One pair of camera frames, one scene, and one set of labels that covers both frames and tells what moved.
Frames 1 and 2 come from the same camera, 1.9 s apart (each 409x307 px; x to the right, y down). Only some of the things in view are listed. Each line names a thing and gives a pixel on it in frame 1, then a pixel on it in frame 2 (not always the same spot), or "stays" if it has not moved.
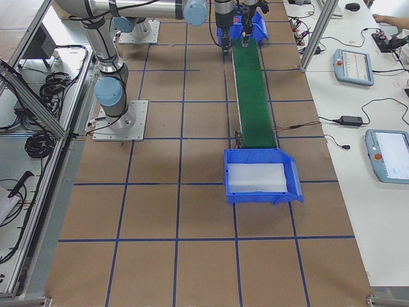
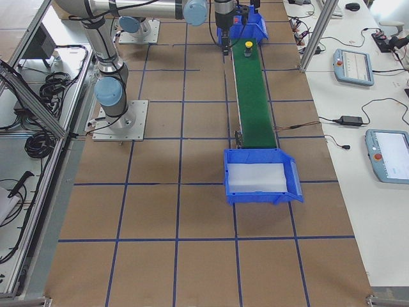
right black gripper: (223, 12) stays
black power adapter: (350, 120) stays
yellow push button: (245, 41) → (248, 45)
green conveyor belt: (255, 113) stays
